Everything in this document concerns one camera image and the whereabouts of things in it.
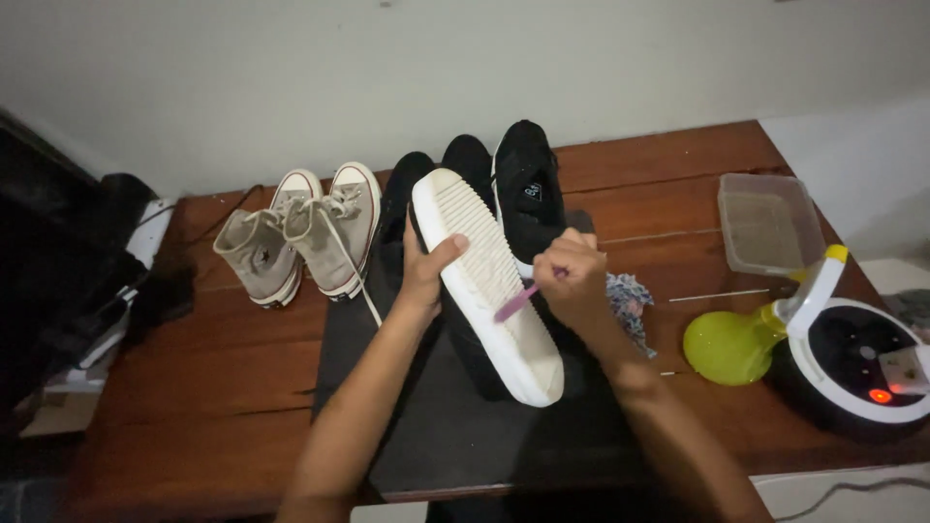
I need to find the person's right hand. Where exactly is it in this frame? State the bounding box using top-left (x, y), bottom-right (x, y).
top-left (532, 227), bottom-right (611, 337)

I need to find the person's left hand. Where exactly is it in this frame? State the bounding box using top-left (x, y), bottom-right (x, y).
top-left (396, 215), bottom-right (471, 318)

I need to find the purple toothbrush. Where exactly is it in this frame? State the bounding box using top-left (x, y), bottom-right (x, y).
top-left (494, 266), bottom-right (569, 324)

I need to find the black shoe with white sole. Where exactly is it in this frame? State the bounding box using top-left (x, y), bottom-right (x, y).
top-left (407, 168), bottom-right (565, 408)
top-left (491, 120), bottom-right (569, 280)

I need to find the patterned cloth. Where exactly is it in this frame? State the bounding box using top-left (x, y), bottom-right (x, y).
top-left (604, 272), bottom-right (658, 360)

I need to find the plain black shoe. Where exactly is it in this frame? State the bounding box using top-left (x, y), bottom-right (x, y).
top-left (372, 151), bottom-right (437, 292)
top-left (441, 134), bottom-right (496, 215)

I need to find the black mat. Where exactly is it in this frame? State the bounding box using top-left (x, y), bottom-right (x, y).
top-left (312, 211), bottom-right (655, 502)

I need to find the clear plastic container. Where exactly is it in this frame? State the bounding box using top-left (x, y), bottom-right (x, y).
top-left (717, 172), bottom-right (828, 277)

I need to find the grey high-top sneaker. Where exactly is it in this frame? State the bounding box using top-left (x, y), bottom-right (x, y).
top-left (282, 161), bottom-right (383, 328)
top-left (213, 169), bottom-right (324, 309)

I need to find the black and white round appliance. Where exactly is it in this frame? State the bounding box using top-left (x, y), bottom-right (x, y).
top-left (769, 297), bottom-right (930, 441)

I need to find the black bag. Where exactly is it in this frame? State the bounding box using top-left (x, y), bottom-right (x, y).
top-left (0, 109), bottom-right (196, 437)

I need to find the black cable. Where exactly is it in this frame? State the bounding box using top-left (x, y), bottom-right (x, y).
top-left (182, 184), bottom-right (266, 248)

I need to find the grey cable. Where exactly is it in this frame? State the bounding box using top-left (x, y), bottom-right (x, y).
top-left (774, 476), bottom-right (930, 523)

